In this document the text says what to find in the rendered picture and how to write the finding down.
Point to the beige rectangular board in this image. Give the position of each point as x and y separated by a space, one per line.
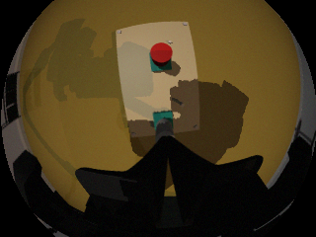
159 78

